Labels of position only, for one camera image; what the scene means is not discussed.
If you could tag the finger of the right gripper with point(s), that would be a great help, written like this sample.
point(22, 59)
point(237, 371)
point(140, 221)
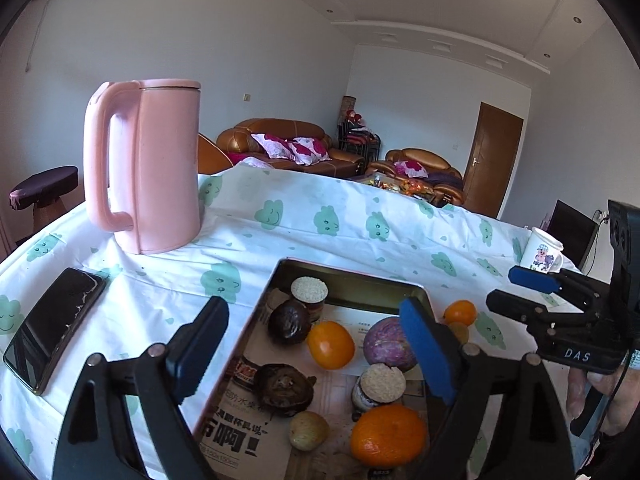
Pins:
point(525, 309)
point(580, 290)

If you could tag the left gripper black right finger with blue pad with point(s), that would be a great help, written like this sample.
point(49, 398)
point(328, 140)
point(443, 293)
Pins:
point(529, 439)

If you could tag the small orange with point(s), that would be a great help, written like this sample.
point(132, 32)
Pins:
point(462, 312)

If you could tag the large orange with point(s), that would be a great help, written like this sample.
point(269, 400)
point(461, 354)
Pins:
point(388, 436)

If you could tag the brown-green round fruit front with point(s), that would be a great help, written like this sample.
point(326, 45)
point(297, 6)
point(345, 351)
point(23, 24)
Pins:
point(307, 431)

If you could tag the brown-green round fruit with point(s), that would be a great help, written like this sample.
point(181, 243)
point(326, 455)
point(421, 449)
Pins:
point(460, 331)
point(307, 431)

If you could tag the person's hand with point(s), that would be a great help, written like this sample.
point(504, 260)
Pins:
point(612, 398)

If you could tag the white cartoon mug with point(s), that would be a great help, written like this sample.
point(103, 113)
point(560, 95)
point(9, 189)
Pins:
point(542, 253)

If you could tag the black television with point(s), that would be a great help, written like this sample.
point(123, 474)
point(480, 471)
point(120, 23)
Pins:
point(574, 230)

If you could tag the brown-green round fruit back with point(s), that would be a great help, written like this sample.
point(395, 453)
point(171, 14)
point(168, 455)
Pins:
point(460, 331)

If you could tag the black smartphone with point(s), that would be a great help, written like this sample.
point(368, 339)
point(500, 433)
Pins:
point(39, 342)

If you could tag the purple round fruit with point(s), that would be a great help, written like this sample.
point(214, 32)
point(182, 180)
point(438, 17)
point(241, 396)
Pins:
point(385, 342)

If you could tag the coffee table with items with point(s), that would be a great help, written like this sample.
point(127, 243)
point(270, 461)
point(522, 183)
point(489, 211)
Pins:
point(407, 187)

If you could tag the small brown leather sofa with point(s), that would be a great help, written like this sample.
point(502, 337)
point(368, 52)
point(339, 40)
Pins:
point(433, 177)

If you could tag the brown wooden door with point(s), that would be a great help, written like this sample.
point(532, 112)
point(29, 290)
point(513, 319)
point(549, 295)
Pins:
point(491, 160)

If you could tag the pink cushion on small sofa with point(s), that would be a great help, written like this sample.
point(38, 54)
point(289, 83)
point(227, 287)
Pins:
point(410, 169)

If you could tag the wrapped brown pastry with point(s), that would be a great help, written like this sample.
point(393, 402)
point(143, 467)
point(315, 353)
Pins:
point(282, 389)

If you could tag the orange left back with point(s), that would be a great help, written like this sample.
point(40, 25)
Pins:
point(331, 345)

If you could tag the metal tin box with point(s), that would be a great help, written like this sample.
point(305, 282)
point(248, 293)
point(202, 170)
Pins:
point(365, 292)

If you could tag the rice-topped cake in tin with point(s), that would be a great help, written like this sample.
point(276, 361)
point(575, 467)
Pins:
point(311, 292)

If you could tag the printed paper sheet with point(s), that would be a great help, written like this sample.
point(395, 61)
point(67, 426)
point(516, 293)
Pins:
point(245, 431)

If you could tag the dark brown dried fruit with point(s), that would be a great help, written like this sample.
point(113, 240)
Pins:
point(289, 323)

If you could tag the pink electric kettle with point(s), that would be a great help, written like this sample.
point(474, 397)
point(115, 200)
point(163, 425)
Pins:
point(141, 162)

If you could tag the stacked dark chairs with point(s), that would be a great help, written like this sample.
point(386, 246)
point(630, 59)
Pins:
point(355, 137)

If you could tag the dark padded stool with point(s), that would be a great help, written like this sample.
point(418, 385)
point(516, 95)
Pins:
point(43, 193)

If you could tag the pink floral cushion right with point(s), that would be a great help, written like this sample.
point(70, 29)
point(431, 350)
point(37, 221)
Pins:
point(308, 151)

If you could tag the pink floral cushion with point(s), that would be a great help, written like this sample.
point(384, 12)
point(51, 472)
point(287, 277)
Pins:
point(308, 151)
point(274, 147)

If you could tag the white cloud-print tablecloth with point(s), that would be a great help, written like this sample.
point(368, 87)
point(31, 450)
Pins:
point(252, 219)

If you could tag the pink floral cushion left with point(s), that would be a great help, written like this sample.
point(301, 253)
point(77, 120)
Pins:
point(274, 147)

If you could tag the brown leather armchair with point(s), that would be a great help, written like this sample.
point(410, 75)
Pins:
point(211, 159)

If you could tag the long brown leather sofa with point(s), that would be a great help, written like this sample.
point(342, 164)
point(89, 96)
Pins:
point(238, 144)

